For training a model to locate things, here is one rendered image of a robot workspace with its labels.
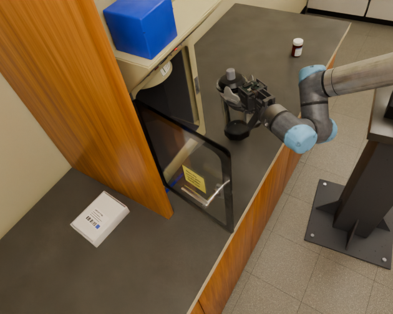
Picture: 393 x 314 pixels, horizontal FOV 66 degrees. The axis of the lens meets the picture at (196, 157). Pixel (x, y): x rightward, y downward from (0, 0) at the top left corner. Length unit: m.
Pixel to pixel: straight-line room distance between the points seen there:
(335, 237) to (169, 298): 1.35
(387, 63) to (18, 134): 1.09
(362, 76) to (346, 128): 1.83
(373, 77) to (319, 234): 1.38
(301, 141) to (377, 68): 0.24
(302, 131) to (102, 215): 0.70
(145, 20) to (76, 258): 0.78
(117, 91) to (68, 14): 0.16
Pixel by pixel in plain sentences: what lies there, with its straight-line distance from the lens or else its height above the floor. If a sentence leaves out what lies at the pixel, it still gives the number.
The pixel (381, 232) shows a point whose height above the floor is 0.01.
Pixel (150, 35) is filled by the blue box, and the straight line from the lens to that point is 0.64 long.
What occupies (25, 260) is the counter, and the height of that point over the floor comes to 0.94.
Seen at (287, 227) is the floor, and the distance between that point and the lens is 2.08.
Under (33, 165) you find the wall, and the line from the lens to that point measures 1.26.
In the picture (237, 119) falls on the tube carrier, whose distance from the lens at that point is 1.09.
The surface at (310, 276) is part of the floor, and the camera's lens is 1.99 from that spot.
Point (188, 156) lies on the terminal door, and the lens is 0.74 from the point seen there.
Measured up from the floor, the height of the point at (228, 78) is 1.23.
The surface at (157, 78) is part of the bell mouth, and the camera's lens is 0.91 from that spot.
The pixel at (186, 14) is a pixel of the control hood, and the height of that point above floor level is 1.51.
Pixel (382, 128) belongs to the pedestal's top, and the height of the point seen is 0.94.
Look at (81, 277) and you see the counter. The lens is 1.08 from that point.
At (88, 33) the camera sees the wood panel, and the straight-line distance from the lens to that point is 0.57.
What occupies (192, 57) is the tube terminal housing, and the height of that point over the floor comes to 1.31.
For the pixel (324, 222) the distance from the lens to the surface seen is 2.13.
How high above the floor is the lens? 1.87
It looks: 52 degrees down
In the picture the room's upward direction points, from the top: 11 degrees counter-clockwise
